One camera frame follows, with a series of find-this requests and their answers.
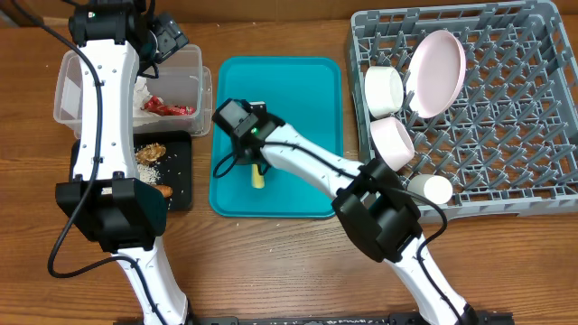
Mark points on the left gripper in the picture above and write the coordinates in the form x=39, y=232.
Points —
x=169, y=35

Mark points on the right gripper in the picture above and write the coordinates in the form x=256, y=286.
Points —
x=240, y=159

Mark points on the yellow plastic spoon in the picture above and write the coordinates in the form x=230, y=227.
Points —
x=257, y=180

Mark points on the foil wrapper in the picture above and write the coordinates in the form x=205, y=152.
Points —
x=141, y=96

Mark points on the red snack wrapper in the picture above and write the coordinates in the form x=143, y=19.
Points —
x=156, y=106

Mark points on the carrot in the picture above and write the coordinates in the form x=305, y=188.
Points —
x=164, y=189

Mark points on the brown food chunk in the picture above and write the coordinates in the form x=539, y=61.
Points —
x=151, y=153

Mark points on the pink bowl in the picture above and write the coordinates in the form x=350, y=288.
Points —
x=392, y=142

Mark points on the pale green bowl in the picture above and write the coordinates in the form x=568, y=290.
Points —
x=384, y=91

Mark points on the white cup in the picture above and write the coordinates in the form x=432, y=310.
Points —
x=435, y=188

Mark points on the large white plate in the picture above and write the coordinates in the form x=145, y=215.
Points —
x=436, y=74

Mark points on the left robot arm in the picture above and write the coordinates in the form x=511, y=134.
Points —
x=117, y=42

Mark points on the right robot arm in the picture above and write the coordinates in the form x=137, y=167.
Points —
x=378, y=215

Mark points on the clear plastic waste bin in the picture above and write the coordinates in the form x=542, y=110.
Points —
x=183, y=81

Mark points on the grey dishwasher rack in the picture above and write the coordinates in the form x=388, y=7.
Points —
x=508, y=143

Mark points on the black plastic tray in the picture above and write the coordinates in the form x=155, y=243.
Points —
x=130, y=177

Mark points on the teal plastic serving tray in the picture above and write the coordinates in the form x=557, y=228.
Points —
x=306, y=93

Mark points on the spilled white rice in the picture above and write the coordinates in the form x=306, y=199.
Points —
x=162, y=172

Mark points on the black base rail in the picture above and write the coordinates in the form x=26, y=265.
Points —
x=406, y=318

